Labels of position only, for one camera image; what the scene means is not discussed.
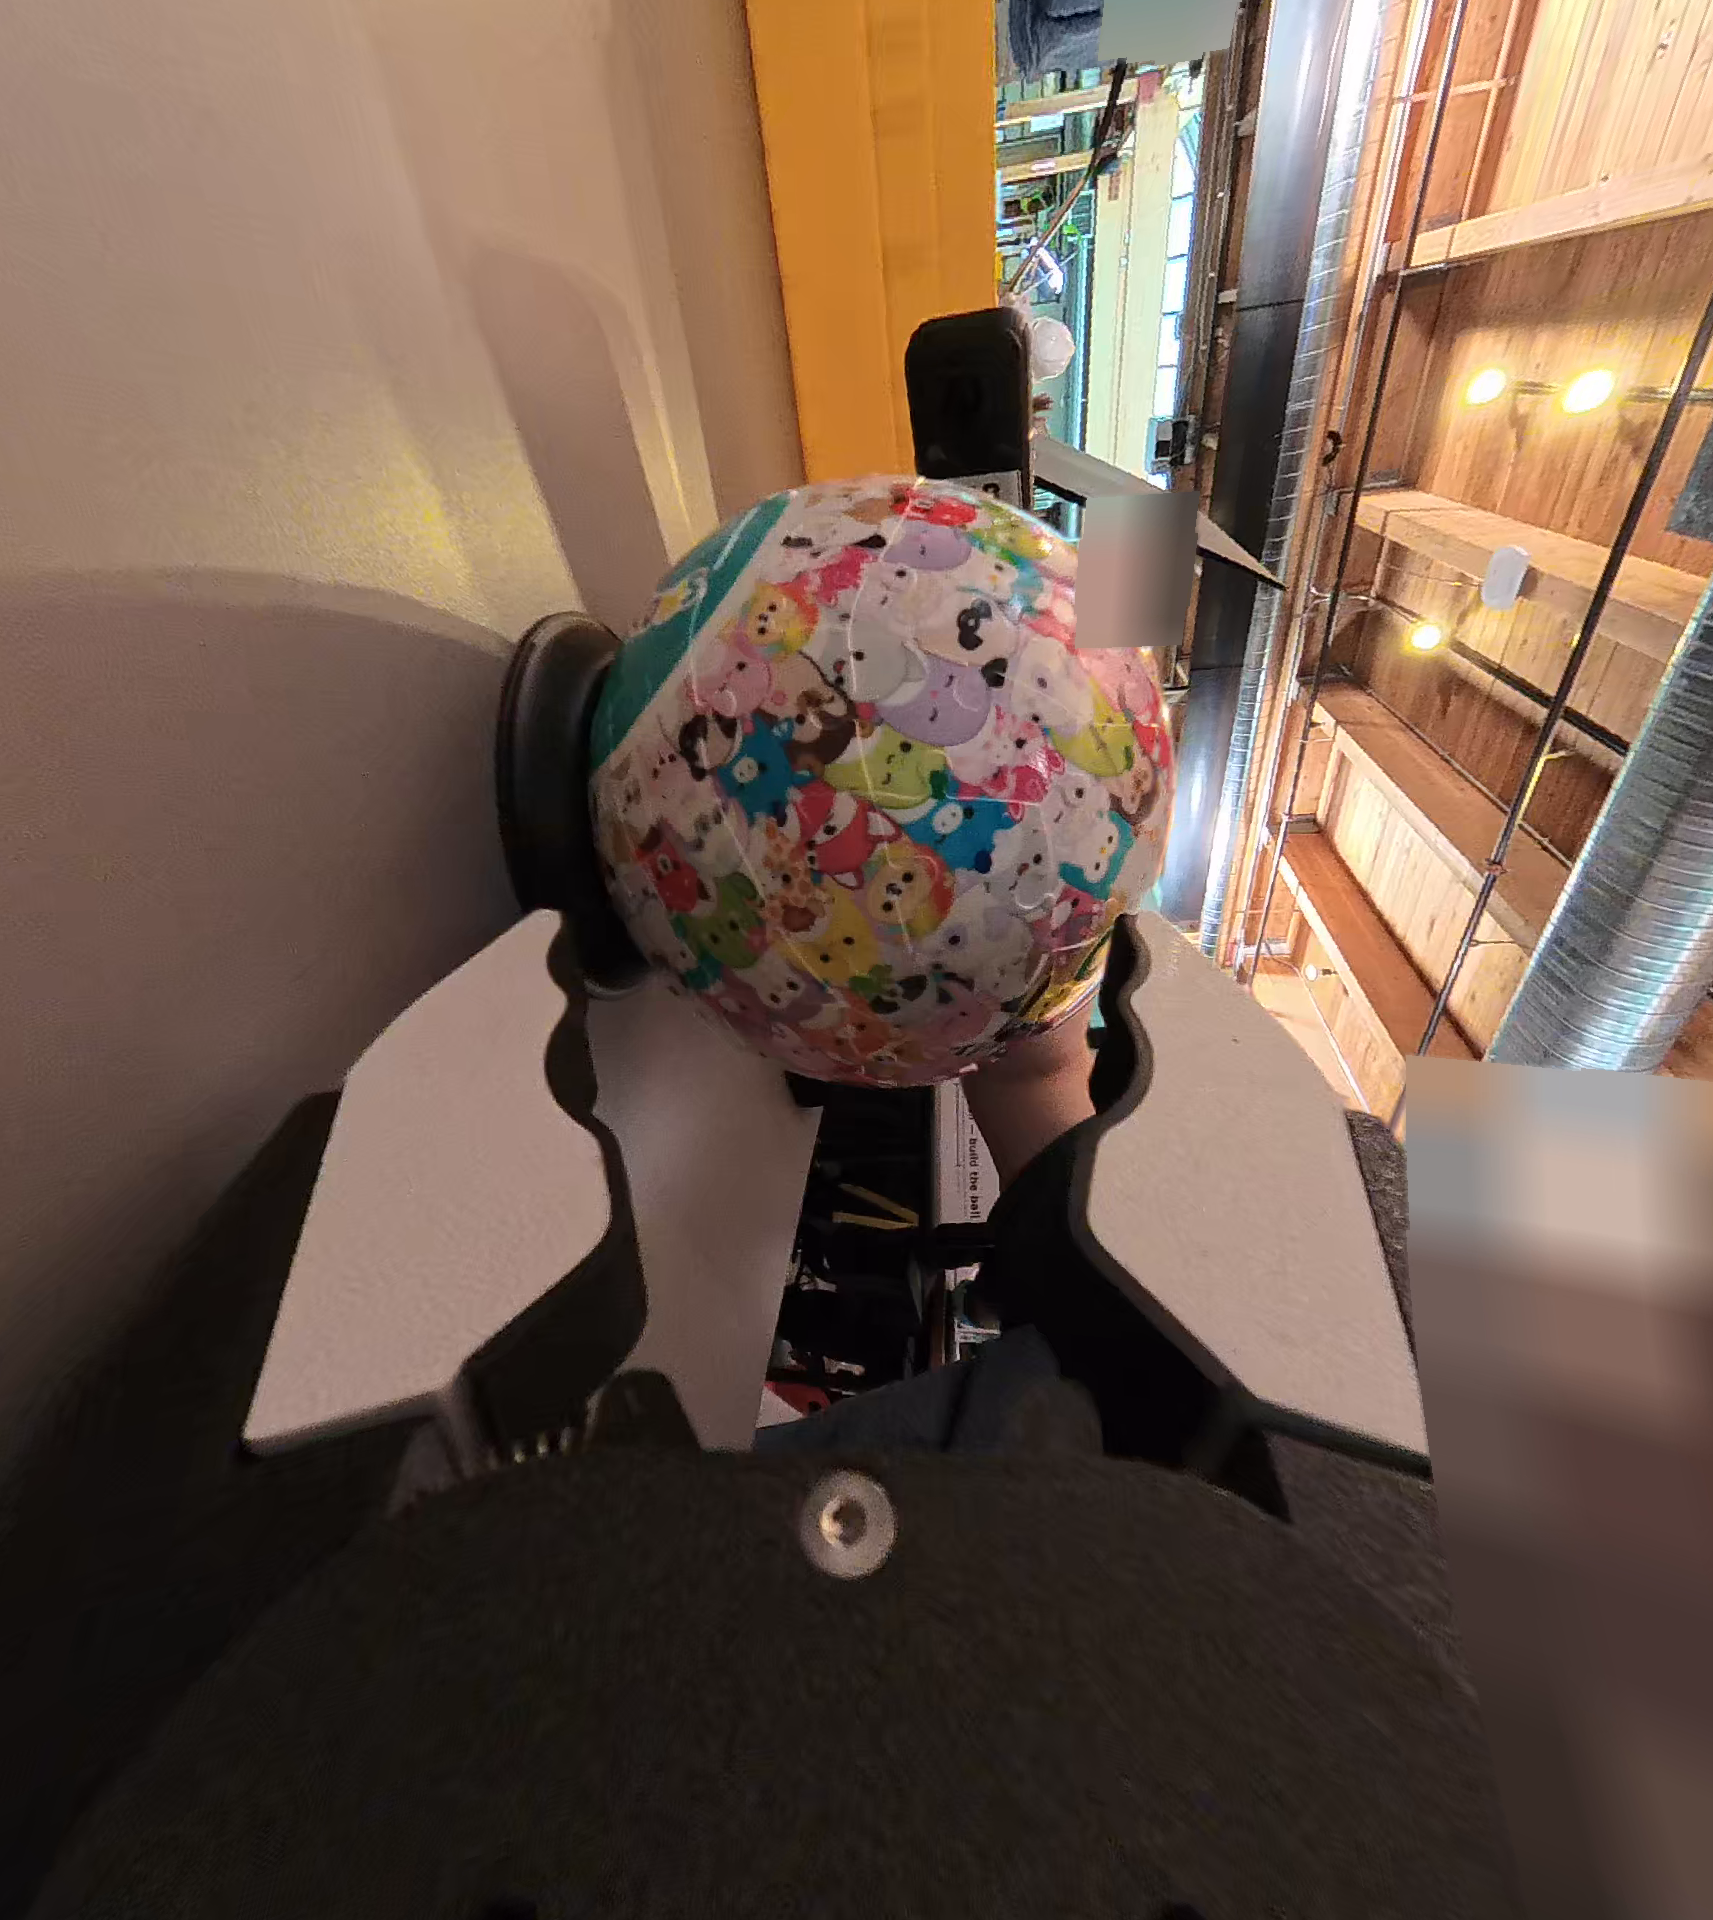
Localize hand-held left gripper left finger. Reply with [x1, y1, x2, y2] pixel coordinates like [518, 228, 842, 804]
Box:
[240, 907, 648, 1464]

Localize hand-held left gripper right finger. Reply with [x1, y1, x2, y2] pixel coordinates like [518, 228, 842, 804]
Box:
[989, 907, 1435, 1483]

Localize black round desk grommet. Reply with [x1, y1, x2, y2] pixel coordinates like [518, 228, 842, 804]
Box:
[497, 612, 656, 997]

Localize colourful cartoon puzzle ball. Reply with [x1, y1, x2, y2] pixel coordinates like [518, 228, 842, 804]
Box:
[588, 476, 1182, 1090]

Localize white printed task note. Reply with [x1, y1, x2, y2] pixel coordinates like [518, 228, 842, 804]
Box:
[935, 1076, 991, 1229]

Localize person's blue jeans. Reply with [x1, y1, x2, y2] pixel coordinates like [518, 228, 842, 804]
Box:
[755, 1327, 1087, 1454]

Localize grey flat display panel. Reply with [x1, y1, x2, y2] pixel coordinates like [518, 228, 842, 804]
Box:
[1031, 434, 1287, 591]

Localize yellow plastic bin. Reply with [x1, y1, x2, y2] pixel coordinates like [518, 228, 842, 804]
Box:
[747, 0, 1004, 486]

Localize silver ribbed air duct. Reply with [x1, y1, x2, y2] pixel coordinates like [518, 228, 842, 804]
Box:
[1487, 292, 1713, 1074]
[1200, 0, 1388, 963]

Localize black action camera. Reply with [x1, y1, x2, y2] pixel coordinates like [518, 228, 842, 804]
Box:
[903, 306, 1036, 506]

